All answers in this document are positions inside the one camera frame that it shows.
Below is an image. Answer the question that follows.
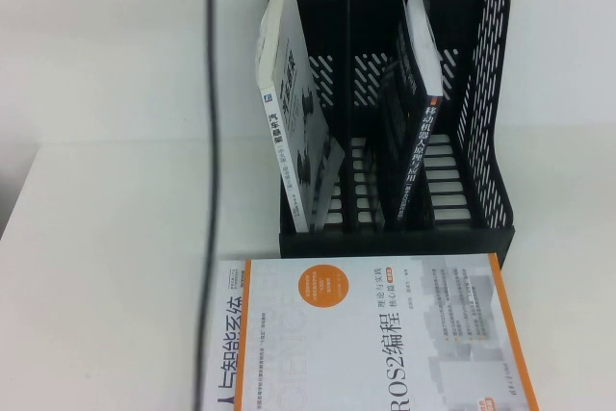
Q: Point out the white car suspension book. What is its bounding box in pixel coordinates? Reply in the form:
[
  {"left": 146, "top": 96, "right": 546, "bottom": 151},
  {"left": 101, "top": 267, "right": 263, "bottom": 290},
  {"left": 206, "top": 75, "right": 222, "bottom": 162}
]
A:
[{"left": 254, "top": 0, "right": 347, "bottom": 234}]

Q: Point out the black spine robot book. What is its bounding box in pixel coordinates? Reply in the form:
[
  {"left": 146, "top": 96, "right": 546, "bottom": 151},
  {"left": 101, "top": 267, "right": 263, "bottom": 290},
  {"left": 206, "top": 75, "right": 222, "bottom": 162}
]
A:
[{"left": 382, "top": 0, "right": 445, "bottom": 232}]

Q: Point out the orange edged ROS2 book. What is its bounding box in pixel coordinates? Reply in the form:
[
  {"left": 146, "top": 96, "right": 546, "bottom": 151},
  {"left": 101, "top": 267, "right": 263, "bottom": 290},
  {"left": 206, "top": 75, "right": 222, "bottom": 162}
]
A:
[{"left": 238, "top": 251, "right": 539, "bottom": 411}]

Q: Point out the white book large black title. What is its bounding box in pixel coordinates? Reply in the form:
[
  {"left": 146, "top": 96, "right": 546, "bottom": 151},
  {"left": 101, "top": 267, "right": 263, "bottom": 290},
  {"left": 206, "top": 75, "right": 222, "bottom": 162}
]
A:
[{"left": 211, "top": 260, "right": 251, "bottom": 411}]

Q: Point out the black plastic book stand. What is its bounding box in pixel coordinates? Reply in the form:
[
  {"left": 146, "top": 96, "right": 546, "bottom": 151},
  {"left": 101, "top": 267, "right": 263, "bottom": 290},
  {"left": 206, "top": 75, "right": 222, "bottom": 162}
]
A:
[{"left": 269, "top": 0, "right": 517, "bottom": 270}]

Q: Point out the black left camera cable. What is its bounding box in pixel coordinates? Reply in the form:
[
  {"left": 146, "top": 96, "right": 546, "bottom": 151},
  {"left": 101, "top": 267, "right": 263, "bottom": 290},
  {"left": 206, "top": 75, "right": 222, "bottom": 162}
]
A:
[{"left": 190, "top": 0, "right": 217, "bottom": 411}]

